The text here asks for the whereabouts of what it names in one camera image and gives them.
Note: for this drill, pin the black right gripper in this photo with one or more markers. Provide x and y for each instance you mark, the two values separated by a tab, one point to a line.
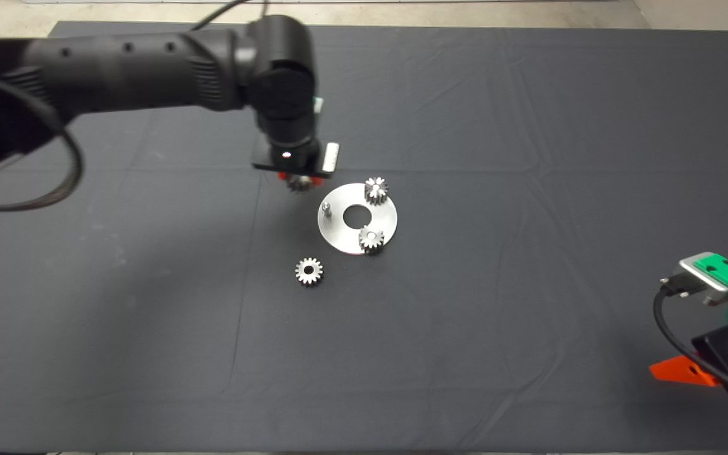
721	354

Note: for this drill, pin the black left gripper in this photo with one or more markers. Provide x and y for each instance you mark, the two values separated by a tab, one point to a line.
263	163

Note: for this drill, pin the large steel gear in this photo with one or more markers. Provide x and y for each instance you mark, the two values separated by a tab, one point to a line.
301	185

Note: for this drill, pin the round metal plate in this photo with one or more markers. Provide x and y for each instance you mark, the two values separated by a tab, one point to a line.
339	237

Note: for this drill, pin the small steel gear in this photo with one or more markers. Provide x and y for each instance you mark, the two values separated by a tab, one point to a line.
376	191
371	242
309	280

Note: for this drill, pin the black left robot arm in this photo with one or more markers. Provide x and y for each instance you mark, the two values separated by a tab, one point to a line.
130	76

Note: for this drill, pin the dark grey table cloth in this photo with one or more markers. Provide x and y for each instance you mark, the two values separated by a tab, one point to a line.
528	126

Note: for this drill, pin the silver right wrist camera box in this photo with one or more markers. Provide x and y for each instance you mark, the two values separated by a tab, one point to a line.
702	275

